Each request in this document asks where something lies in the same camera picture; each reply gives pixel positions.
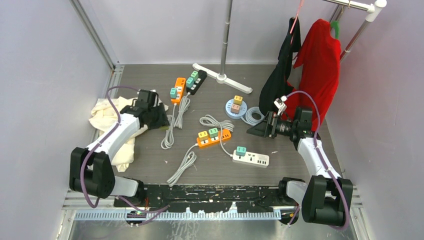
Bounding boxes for white power strip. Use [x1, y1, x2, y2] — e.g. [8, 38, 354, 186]
[232, 150, 270, 168]

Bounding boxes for orange power strip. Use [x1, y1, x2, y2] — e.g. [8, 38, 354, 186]
[170, 77, 186, 105]
[196, 129, 232, 149]

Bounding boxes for red hanging garment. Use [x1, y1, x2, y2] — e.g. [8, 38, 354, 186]
[288, 19, 341, 122]

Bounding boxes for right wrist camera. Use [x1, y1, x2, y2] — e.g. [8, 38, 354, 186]
[273, 95, 288, 116]

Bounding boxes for black power strip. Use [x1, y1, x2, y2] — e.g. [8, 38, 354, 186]
[185, 70, 208, 95]

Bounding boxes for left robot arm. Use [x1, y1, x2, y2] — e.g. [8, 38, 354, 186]
[69, 89, 170, 208]

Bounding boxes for yellow adapter on round socket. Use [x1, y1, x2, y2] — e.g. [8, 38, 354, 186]
[233, 95, 243, 106]

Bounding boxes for round blue power socket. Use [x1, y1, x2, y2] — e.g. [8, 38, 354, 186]
[224, 99, 248, 120]

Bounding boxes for white clothes rack stand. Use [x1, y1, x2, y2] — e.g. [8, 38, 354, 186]
[192, 0, 253, 94]

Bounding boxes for teal adapter on orange strip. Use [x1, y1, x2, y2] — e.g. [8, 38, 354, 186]
[169, 87, 178, 99]

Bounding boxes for black hanging garment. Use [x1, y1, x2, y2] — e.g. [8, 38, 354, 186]
[258, 17, 302, 116]

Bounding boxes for green adapter on orange strip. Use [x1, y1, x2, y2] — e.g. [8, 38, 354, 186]
[208, 127, 219, 139]

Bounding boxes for green adapter on black strip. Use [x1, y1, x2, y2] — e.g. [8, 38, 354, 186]
[190, 70, 199, 81]

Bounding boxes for cream cloth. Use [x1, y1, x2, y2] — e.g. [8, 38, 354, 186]
[88, 97, 148, 172]

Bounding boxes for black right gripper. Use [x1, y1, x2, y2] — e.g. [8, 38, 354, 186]
[247, 111, 297, 139]

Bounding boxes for teal plug adapter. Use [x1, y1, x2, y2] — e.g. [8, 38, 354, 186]
[235, 146, 247, 157]

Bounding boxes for yellow adapter on orange strip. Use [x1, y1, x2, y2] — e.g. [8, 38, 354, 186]
[198, 130, 209, 141]

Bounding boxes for teal adapter on black strip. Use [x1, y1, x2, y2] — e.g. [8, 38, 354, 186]
[185, 77, 195, 89]

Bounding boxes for white bundled cable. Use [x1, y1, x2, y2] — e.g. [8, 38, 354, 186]
[166, 143, 200, 188]

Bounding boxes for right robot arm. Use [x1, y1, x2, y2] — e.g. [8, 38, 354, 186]
[246, 106, 354, 230]

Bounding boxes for white cable of far strips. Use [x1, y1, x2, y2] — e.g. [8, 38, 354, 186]
[160, 94, 192, 151]

